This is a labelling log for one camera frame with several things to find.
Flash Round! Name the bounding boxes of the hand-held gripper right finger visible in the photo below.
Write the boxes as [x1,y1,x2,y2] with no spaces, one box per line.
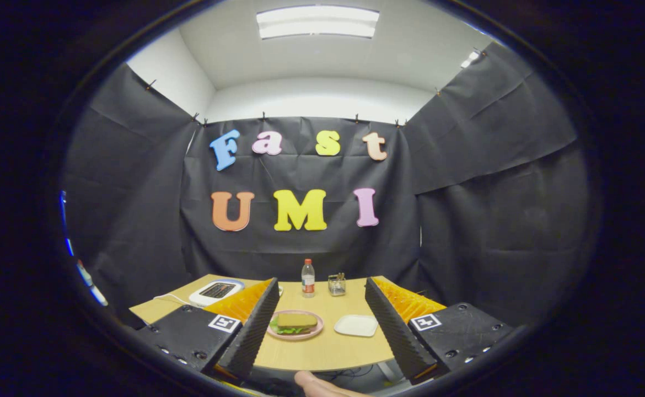
[364,276,513,387]

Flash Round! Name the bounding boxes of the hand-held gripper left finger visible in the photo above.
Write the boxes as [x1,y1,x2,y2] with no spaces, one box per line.
[135,277,280,387]

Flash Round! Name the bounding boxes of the green lettuce leaf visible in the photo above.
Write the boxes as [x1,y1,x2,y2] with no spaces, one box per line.
[270,319,315,335]

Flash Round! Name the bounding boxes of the brown bread slice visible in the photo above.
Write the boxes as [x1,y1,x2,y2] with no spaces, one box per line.
[276,313,319,329]

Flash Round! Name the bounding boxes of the white square plate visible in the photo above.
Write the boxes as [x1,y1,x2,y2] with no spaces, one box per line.
[334,314,379,337]

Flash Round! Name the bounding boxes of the pink plate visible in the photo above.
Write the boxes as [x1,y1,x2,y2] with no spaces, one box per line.
[267,310,324,341]

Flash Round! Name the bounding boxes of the white toaster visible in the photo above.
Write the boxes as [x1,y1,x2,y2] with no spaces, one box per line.
[189,279,245,307]

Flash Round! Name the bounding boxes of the clear bottle red cap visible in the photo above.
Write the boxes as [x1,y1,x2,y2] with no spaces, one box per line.
[301,259,316,299]

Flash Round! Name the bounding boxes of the black backdrop cloth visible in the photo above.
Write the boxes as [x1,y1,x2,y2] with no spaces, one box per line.
[61,41,593,331]

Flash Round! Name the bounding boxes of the black cable bundle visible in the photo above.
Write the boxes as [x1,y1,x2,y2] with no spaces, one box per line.
[322,364,375,381]

